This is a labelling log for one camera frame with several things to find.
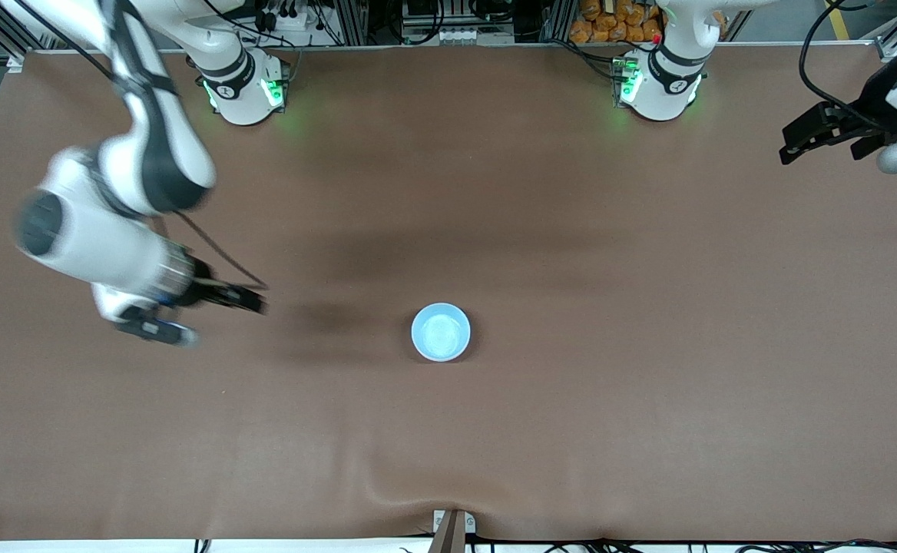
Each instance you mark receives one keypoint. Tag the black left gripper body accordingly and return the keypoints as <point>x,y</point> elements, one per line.
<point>872,100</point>

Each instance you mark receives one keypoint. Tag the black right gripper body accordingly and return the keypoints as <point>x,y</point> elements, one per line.
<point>205,289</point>

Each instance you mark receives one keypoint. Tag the blue bowl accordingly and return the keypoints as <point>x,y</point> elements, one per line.
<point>441,332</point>

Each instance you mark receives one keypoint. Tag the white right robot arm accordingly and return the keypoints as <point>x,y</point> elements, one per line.
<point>157,153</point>

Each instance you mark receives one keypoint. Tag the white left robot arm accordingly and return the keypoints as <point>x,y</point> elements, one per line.
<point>660,96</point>

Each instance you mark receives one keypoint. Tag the brown table cloth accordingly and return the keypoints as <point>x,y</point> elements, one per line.
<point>341,430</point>

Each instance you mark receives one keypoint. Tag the pile of orange packets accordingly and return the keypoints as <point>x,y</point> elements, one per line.
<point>610,27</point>

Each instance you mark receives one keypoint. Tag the white power strip with plugs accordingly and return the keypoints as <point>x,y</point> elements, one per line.
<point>295,21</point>

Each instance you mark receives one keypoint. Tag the white terminal strip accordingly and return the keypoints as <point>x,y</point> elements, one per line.
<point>464,35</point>

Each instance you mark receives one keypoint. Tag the aluminium frame post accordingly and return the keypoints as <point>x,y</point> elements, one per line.
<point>352,23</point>

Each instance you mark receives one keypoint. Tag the brown camera post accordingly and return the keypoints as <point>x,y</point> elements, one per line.
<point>448,538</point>

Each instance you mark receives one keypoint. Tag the grey metal bracket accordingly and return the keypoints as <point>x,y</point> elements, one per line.
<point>468,523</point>

